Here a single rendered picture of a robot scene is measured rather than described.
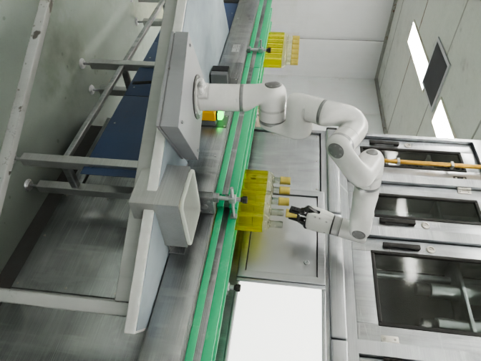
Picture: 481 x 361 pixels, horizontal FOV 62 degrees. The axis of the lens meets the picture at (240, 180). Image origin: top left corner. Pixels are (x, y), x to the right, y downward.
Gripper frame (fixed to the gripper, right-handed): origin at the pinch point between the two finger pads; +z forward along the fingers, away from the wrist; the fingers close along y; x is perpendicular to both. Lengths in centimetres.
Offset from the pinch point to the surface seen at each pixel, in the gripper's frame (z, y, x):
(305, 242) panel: -6.7, -12.7, 2.7
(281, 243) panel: 2.5, -12.8, 6.6
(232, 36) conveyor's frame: 68, 16, -97
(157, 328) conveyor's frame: 25, 5, 62
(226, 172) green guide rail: 28.4, 13.4, 0.7
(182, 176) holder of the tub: 32, 33, 25
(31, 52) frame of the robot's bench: 103, 53, 4
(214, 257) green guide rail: 19.8, 3.6, 31.9
